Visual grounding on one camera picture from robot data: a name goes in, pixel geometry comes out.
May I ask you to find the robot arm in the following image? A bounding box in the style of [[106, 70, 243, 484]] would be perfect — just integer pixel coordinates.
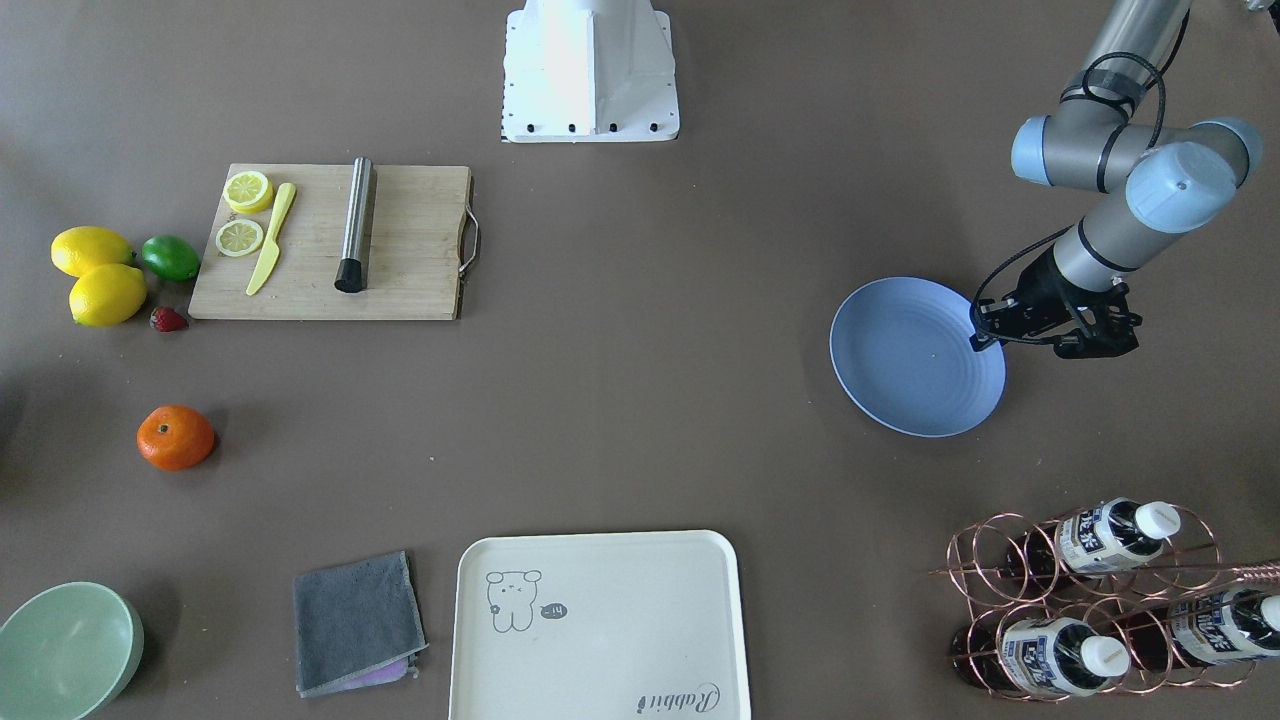
[[970, 1, 1265, 359]]

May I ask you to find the wooden cutting board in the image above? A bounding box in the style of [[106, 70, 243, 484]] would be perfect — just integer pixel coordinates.
[[189, 163, 472, 320]]

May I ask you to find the green bowl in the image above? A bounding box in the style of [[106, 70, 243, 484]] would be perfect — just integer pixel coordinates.
[[1, 582, 145, 719]]

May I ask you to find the dark drink bottle middle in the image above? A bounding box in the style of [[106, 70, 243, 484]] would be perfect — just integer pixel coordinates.
[[998, 497, 1181, 589]]

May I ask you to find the cream rectangular tray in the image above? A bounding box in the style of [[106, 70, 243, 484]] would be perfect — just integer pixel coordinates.
[[448, 530, 753, 719]]

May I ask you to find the white camera mast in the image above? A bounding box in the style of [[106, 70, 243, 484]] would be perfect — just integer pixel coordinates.
[[500, 1, 681, 143]]

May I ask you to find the metal cylinder tool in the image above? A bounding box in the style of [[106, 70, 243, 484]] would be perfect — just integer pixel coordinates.
[[334, 156, 378, 293]]

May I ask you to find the lemon slice at corner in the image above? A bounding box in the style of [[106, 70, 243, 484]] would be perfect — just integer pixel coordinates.
[[221, 170, 275, 214]]

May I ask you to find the yellow lemon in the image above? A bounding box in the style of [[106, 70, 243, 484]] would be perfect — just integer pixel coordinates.
[[50, 225, 134, 278], [68, 263, 148, 327]]

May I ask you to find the orange fruit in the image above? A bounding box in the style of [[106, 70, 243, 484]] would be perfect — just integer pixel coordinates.
[[134, 405, 216, 471]]

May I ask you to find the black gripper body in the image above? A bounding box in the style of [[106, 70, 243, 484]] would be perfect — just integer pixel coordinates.
[[975, 250, 1142, 359]]

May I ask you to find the lemon slice near knife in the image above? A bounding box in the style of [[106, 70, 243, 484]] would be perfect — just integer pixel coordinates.
[[214, 218, 265, 258]]

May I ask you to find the copper wire bottle rack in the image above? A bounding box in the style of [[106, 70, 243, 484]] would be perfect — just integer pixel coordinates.
[[942, 507, 1277, 702]]

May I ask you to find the yellow plastic knife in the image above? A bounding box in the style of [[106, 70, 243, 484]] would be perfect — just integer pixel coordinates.
[[244, 182, 297, 296]]

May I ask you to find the green lime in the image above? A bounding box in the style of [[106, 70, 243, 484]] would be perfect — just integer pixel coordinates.
[[140, 234, 201, 282]]

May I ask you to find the dark drink bottle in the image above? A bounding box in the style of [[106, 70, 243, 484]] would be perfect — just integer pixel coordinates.
[[950, 618, 1132, 700], [998, 497, 1181, 589], [1117, 585, 1279, 671]]

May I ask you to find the red strawberry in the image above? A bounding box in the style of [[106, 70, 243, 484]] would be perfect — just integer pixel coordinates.
[[148, 306, 189, 333]]

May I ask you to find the dark drink bottle front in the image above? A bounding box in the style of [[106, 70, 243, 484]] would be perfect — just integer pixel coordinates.
[[950, 618, 1132, 700]]

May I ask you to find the blue plate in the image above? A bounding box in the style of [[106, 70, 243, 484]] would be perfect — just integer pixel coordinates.
[[829, 275, 1006, 438]]

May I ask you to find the dark drink bottle back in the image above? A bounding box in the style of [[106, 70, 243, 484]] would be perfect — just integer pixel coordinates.
[[1117, 585, 1279, 671]]

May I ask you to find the grey folded cloth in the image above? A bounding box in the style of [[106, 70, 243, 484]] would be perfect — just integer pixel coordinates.
[[292, 550, 428, 700]]

